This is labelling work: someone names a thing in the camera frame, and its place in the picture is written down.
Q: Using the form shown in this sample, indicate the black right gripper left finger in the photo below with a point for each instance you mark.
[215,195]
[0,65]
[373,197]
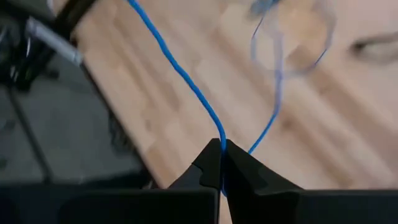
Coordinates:
[199,180]

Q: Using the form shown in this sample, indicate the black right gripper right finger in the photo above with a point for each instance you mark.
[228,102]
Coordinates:
[248,180]

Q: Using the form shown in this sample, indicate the silver rod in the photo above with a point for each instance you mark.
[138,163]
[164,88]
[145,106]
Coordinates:
[53,40]

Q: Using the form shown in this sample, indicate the black table frame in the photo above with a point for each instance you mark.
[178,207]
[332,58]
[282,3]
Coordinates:
[18,62]

